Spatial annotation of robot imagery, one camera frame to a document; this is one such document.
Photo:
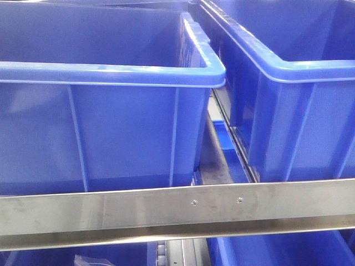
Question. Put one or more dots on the blue bin under shelf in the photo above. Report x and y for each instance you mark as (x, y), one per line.
(236, 169)

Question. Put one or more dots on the large blue bin left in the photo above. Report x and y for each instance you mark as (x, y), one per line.
(97, 98)

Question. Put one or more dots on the large blue bin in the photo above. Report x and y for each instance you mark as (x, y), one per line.
(97, 98)
(289, 91)

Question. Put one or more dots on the blue bin lower left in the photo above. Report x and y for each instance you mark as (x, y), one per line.
(115, 254)

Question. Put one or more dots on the large blue bin right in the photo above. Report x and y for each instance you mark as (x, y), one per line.
(289, 91)

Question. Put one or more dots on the blue bin lower right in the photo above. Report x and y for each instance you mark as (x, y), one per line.
(307, 248)

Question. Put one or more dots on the stainless steel shelf rail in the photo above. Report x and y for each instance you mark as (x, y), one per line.
(80, 219)

